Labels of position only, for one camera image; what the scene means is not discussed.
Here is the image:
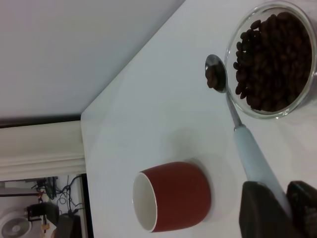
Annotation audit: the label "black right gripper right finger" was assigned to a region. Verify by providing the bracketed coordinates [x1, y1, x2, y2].
[286, 180, 317, 238]

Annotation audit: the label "few scooped coffee beans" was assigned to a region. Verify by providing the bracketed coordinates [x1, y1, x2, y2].
[205, 66, 220, 89]

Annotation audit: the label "pile of coffee beans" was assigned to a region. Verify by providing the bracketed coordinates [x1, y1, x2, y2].
[232, 11, 313, 112]

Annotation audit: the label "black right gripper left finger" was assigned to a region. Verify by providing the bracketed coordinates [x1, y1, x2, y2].
[239, 180, 305, 238]

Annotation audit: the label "dark brown object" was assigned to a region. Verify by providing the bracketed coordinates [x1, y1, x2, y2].
[53, 214, 82, 238]

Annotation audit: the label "white stepped moulding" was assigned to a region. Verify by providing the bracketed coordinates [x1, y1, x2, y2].
[0, 121, 86, 181]

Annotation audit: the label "red ceramic mug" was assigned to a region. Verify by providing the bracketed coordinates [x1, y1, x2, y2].
[132, 161, 212, 234]

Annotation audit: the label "clear double-wall glass cup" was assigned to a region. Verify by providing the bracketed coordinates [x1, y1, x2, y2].
[224, 0, 317, 120]

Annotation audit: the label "black device box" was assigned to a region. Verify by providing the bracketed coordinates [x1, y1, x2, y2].
[26, 202, 59, 224]

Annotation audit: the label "white round fan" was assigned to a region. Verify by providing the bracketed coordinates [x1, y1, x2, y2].
[0, 210, 32, 238]

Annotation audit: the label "metal spoon pale blue handle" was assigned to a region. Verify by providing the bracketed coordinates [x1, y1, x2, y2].
[204, 54, 294, 221]

